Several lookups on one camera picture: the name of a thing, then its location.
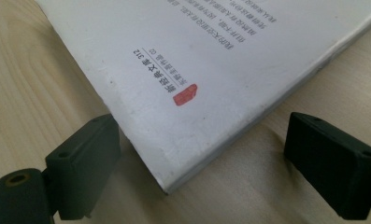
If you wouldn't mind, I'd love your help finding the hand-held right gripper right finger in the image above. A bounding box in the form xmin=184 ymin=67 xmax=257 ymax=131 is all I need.
xmin=282 ymin=111 xmax=371 ymax=221

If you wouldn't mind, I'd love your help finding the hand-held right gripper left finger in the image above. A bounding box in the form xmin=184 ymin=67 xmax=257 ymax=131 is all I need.
xmin=44 ymin=113 xmax=122 ymax=221

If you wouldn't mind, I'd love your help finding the white box device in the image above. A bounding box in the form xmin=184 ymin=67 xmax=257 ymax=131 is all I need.
xmin=33 ymin=0 xmax=371 ymax=196

